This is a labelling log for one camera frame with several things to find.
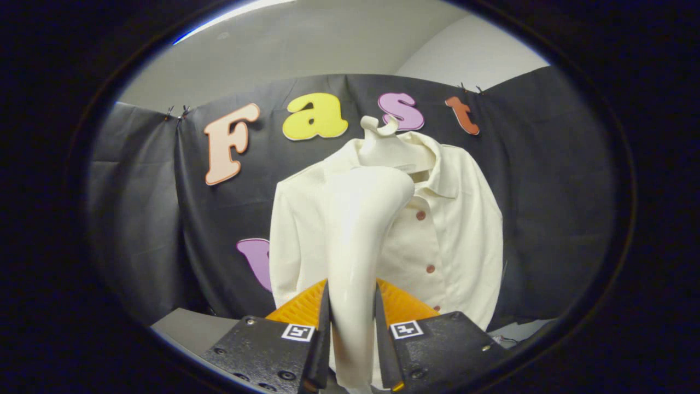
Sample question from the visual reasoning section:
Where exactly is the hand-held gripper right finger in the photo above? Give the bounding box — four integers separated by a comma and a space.
374, 278, 509, 392

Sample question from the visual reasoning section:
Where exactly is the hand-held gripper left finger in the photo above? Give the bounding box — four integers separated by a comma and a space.
202, 279, 332, 394

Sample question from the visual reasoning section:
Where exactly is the white garment steamer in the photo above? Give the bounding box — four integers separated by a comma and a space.
324, 166, 415, 390

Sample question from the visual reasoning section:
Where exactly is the cream button-up shirt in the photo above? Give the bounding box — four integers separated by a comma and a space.
269, 131, 504, 332

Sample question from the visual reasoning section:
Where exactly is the grey drawer cabinet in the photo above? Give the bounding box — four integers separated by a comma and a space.
150, 308, 241, 364

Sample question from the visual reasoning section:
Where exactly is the white mannequin torso stand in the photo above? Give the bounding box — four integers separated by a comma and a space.
358, 115, 435, 175

